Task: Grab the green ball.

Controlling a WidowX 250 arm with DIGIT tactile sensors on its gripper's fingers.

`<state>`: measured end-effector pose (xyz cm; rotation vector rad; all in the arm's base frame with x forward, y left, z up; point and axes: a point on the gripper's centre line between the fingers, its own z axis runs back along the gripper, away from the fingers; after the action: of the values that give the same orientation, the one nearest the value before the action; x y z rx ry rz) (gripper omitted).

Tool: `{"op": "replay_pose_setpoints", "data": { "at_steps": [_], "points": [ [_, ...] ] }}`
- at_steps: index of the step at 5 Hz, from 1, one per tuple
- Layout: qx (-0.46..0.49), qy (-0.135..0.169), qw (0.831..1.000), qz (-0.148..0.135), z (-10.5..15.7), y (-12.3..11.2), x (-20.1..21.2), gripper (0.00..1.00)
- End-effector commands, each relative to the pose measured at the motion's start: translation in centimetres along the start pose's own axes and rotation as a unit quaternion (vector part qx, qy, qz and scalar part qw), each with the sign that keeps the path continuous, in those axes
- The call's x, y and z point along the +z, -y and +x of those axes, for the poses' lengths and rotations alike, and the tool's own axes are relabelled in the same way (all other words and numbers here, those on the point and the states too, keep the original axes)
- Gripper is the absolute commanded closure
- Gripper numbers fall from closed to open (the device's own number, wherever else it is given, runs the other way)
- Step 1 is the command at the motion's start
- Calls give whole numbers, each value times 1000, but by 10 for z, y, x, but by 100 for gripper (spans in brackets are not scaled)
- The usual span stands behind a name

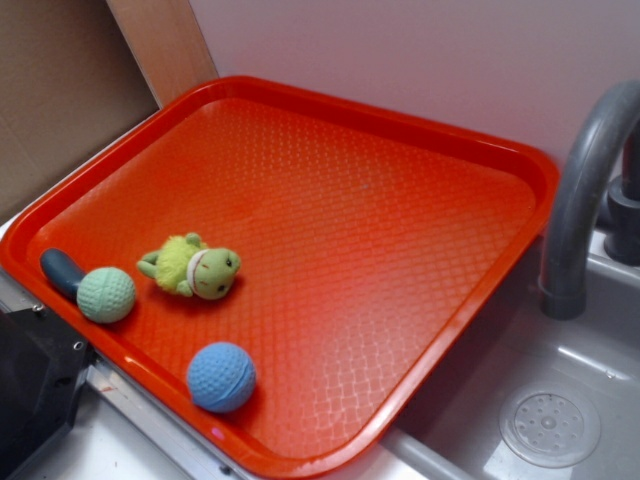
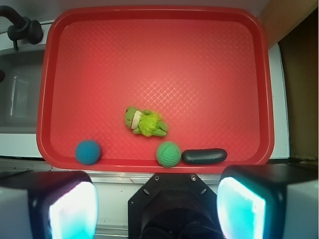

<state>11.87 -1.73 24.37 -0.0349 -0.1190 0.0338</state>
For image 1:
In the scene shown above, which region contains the brown cardboard panel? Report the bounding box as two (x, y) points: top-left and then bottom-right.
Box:
(1, 1), (157, 221)

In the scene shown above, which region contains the orange plastic tray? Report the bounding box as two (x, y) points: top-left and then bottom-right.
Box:
(1, 77), (559, 479)

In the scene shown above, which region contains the wooden board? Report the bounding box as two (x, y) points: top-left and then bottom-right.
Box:
(107, 0), (218, 108)

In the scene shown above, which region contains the dark faucet knob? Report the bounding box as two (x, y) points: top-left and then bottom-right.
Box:
(603, 127), (640, 267)

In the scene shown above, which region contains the round sink drain strainer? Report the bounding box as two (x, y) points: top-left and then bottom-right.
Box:
(499, 382), (601, 469)

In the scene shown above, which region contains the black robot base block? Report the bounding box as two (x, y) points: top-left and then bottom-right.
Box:
(1, 304), (92, 479)

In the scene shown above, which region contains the green dimpled ball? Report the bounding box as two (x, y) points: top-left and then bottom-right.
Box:
(76, 267), (136, 324)

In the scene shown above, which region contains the blue dimpled ball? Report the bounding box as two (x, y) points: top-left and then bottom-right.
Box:
(187, 342), (257, 414)

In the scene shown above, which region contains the grey toy sink basin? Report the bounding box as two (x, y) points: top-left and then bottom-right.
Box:
(383, 247), (639, 479)

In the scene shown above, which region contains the dark blue curved handle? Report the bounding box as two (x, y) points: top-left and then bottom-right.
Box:
(40, 248), (87, 302)

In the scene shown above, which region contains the grey toy faucet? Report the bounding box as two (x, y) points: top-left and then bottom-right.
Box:
(539, 80), (639, 320)

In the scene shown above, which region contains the green plush frog toy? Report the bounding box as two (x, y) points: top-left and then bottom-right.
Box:
(136, 233), (241, 300)

